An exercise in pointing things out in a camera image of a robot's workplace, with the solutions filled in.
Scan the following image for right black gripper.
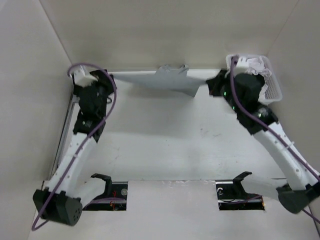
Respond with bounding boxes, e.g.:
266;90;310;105
206;68;243;114

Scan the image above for grey tank top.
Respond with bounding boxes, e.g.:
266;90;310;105
113;64;206;97

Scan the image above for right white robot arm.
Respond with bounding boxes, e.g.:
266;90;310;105
206;69;320;214

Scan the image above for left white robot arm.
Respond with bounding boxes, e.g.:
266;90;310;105
31;69;117;231

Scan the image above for crumpled white tank top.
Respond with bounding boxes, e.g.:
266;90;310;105
244;56;272;101

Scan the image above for white plastic laundry basket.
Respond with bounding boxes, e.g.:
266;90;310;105
235;54;283;105

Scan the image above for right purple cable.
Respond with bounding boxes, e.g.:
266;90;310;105
229;56;320;233

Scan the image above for purple cable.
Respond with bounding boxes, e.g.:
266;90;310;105
31;62;118;232
229;56;320;233

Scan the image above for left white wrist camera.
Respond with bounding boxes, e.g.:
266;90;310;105
70;65;98;88

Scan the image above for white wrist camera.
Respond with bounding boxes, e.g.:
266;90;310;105
230;55;250;69
70;65;98;88

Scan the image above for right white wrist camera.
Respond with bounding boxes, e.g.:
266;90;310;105
230;55;250;69

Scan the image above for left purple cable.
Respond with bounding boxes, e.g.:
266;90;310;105
31;62;118;232

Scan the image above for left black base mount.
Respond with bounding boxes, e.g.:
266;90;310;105
82;173;129;211

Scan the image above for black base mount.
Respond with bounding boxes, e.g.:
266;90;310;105
82;173;129;211
215;171;265;211

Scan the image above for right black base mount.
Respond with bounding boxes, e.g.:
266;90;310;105
215;171;265;211

